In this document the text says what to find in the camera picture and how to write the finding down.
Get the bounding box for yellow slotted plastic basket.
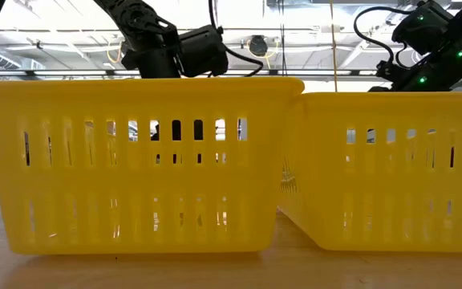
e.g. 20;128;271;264
0;75;305;256
278;91;462;254

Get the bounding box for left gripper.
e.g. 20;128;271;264
120;39;182;79

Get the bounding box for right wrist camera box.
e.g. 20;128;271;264
391;1;456;56

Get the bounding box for ceiling light rail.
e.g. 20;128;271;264
0;68;462;78

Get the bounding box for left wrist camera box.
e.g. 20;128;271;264
178;24;229;78

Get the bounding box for black ceiling cable reel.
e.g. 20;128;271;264
248;35;270;58

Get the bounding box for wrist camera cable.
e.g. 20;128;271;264
353;6;415;69
209;0;265;78

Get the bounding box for yellow hanging cable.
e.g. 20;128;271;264
329;0;338;93

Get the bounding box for black hanging cable with coil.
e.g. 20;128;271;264
277;0;289;77

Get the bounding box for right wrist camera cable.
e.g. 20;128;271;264
353;6;415;69

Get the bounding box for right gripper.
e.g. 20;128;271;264
369;39;462;92

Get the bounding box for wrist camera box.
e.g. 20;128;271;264
178;24;229;78
391;1;456;56

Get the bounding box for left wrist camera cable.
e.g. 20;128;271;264
209;0;265;78

